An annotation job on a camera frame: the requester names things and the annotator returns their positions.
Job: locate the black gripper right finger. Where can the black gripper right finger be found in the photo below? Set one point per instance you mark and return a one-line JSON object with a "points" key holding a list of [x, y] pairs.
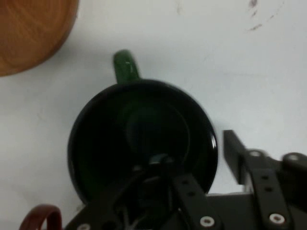
{"points": [[268, 187]]}

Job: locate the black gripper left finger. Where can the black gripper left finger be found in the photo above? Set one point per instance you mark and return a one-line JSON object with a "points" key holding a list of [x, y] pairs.
{"points": [[194, 198]]}

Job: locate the dark green mug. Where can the dark green mug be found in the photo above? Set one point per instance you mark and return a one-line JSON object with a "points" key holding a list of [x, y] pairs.
{"points": [[108, 134]]}

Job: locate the red mug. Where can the red mug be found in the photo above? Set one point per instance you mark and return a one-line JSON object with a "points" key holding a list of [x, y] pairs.
{"points": [[40, 210]]}

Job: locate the brown wooden mug tree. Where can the brown wooden mug tree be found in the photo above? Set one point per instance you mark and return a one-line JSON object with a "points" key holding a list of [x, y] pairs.
{"points": [[31, 33]]}

